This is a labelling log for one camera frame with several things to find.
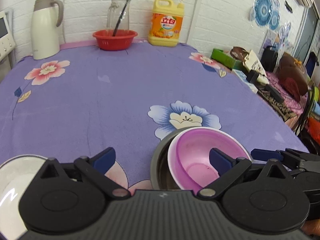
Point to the white paper bag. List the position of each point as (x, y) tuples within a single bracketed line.
[(251, 62)]

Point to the white thermos jug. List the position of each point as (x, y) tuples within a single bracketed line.
[(46, 18)]

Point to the red plastic basket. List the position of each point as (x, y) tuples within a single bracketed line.
[(121, 41)]

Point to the white ceramic cartoon bowl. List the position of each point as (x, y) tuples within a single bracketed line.
[(172, 154)]

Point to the black power adapter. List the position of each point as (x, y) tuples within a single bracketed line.
[(255, 78)]

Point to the purple floral tablecloth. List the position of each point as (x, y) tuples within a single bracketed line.
[(84, 100)]

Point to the black stirring stick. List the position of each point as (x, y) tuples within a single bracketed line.
[(122, 15)]

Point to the white water dispenser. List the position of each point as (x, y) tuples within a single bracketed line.
[(7, 43)]

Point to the stainless steel bowl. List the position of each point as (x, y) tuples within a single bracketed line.
[(160, 176)]

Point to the brown leather bag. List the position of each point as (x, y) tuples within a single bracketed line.
[(292, 76)]

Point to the yellow dish soap bottle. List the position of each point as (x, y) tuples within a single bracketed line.
[(166, 23)]

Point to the blue paper fan decoration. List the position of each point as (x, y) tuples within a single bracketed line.
[(266, 13)]

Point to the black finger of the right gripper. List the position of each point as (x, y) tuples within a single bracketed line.
[(290, 158)]

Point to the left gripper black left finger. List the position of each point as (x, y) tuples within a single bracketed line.
[(70, 196)]

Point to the white plate stack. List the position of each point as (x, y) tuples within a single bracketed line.
[(16, 175)]

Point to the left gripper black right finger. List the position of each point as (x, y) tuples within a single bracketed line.
[(258, 198)]

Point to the green cardboard box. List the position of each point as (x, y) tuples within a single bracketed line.
[(227, 60)]

